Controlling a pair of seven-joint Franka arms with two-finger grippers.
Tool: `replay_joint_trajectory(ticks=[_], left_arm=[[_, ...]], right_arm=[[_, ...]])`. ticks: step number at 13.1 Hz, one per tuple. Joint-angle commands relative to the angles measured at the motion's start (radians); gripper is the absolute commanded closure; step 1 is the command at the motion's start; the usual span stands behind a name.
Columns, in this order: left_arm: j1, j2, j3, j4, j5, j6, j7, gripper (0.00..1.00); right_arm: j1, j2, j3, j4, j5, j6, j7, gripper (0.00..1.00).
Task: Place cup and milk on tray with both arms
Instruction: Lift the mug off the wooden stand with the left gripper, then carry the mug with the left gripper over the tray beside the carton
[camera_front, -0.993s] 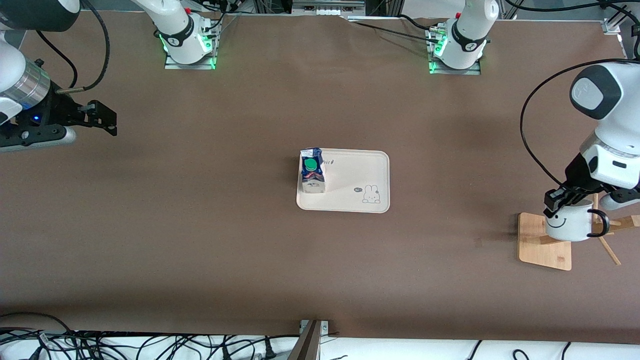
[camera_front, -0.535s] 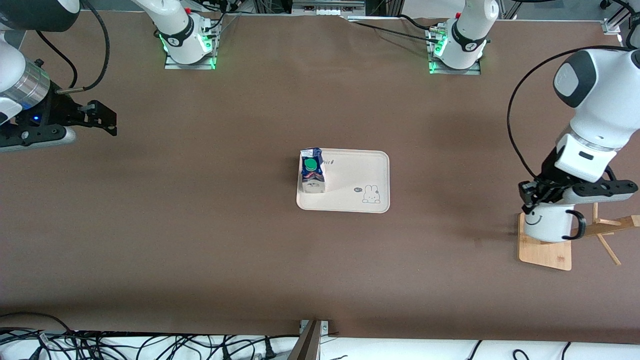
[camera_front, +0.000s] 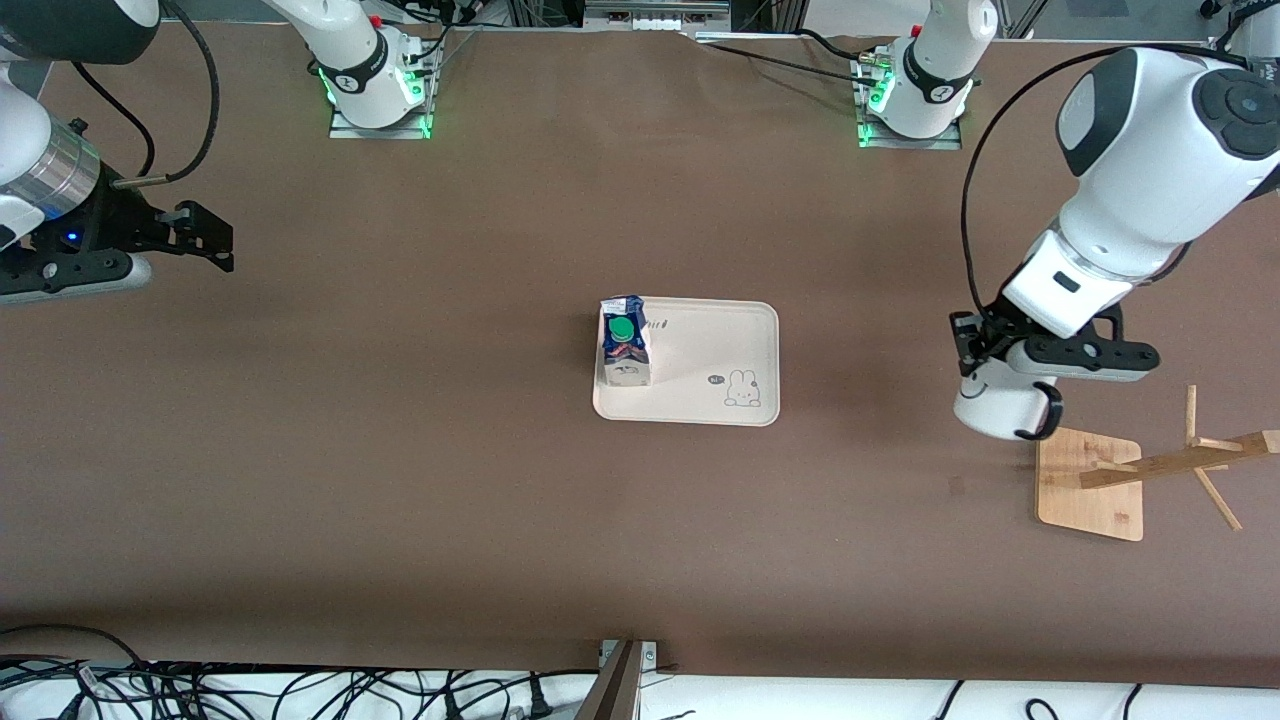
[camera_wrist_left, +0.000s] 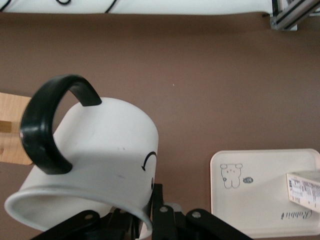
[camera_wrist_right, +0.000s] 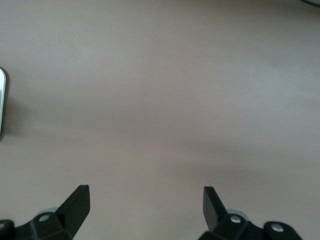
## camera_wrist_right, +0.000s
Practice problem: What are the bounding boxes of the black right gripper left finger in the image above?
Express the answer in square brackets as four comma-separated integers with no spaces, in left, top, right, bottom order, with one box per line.
[0,184,91,240]

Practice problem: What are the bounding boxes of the cream tray with rabbit print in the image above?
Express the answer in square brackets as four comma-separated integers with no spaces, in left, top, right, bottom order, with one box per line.
[0,66,7,141]

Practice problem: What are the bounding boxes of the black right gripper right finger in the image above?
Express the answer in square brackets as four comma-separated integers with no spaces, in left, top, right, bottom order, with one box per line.
[198,186,303,240]

